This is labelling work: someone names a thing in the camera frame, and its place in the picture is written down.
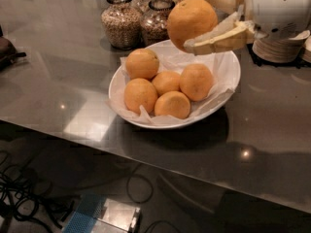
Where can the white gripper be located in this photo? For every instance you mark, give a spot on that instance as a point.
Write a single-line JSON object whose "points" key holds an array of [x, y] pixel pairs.
{"points": [[279, 9]]}

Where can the orange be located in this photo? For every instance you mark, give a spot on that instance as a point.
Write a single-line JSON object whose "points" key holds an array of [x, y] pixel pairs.
{"points": [[140, 93], [189, 19], [142, 63], [166, 81], [173, 103], [196, 81]]}

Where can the white ceramic bowl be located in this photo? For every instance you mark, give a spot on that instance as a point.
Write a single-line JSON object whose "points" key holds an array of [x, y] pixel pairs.
{"points": [[230, 68]]}

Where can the stack of white plates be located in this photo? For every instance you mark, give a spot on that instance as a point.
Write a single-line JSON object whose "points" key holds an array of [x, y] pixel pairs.
{"points": [[280, 51]]}

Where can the right glass grain jar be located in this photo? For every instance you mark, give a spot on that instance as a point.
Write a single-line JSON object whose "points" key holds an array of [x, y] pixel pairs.
{"points": [[154, 21]]}

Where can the glass grain jar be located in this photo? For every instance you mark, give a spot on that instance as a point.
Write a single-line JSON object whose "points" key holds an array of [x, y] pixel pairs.
{"points": [[121, 22], [154, 21]]}

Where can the black mat under plates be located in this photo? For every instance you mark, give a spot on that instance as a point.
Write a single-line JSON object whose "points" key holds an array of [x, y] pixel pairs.
{"points": [[297, 63]]}

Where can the left glass grain jar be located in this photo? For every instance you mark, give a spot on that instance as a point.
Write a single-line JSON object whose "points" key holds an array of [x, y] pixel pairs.
{"points": [[121, 22]]}

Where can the dark brown object at left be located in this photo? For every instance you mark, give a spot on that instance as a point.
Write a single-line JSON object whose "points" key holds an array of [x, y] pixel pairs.
{"points": [[8, 53]]}

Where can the blue and metal box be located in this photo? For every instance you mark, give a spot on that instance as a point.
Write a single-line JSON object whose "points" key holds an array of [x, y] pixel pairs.
{"points": [[99, 214]]}

